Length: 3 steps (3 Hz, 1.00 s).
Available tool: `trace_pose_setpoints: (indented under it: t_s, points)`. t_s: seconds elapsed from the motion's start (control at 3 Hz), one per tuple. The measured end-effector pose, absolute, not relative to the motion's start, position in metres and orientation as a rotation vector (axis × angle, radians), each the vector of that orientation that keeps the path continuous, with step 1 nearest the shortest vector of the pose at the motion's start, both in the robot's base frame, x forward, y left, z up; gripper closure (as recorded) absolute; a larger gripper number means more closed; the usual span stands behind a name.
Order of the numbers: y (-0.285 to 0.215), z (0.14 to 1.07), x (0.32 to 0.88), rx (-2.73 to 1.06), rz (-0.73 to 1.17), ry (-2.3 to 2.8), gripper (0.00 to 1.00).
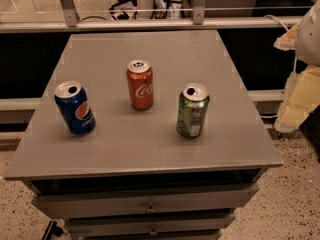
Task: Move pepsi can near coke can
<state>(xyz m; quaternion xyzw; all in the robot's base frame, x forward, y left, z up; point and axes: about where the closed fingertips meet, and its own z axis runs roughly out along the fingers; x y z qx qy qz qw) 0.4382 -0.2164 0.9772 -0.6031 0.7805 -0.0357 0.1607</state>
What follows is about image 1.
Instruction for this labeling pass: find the blue pepsi can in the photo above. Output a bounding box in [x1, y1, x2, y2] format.
[54, 81, 96, 135]

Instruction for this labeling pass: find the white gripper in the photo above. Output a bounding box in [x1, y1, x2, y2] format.
[273, 0, 320, 133]

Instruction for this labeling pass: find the red coke can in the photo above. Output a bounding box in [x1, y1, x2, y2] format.
[126, 59, 154, 110]

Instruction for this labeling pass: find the upper grey drawer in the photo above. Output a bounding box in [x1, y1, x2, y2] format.
[32, 183, 258, 219]

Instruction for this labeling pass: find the lower metal drawer knob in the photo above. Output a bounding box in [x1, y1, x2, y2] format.
[149, 227, 158, 236]

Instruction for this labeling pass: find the metal drawer knob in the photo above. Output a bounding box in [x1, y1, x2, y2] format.
[149, 227, 158, 236]
[145, 202, 155, 214]

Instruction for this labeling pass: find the grey drawer cabinet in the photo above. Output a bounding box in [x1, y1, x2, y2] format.
[5, 30, 282, 240]

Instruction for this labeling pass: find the lower grey drawer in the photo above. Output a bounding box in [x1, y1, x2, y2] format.
[65, 213, 234, 237]

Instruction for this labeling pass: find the upper metal drawer knob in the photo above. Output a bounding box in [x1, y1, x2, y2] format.
[145, 202, 155, 214]

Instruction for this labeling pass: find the grey drawer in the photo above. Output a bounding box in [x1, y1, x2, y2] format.
[32, 183, 258, 219]
[65, 213, 234, 237]

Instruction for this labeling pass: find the green soda can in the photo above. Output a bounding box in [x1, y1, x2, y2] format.
[176, 83, 210, 138]

